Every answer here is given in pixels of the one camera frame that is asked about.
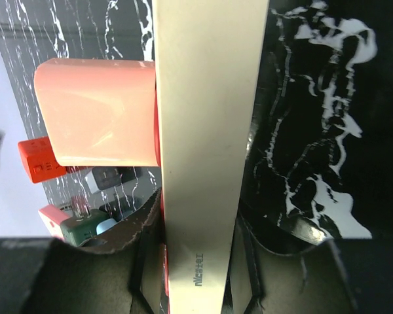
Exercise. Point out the pink plug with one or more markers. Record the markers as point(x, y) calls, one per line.
point(100, 112)

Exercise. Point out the pink triangular socket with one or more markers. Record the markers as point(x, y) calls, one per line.
point(52, 217)

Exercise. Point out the grey plug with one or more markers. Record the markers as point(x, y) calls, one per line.
point(99, 179)

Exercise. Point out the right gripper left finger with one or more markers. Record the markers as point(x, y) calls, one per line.
point(118, 271)

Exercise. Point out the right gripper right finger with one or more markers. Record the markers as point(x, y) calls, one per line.
point(336, 276)

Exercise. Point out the dark green plug adapter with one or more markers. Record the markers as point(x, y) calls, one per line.
point(77, 230)

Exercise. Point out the wooden socket strip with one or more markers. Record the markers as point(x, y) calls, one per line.
point(207, 57)

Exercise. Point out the red cube socket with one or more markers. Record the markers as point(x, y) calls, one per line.
point(39, 161)

